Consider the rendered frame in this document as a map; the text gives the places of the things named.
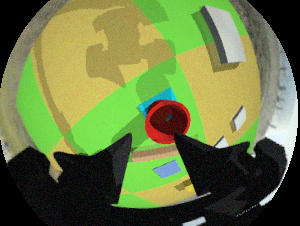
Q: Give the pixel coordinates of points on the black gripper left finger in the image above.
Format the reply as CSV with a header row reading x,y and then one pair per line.
x,y
106,168

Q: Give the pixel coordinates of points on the yellow flat block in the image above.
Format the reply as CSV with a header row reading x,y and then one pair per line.
x,y
188,185

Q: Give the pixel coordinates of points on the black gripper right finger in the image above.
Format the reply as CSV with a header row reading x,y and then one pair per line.
x,y
203,162

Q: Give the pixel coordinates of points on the tan flat bar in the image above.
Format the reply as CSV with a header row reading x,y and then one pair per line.
x,y
151,155

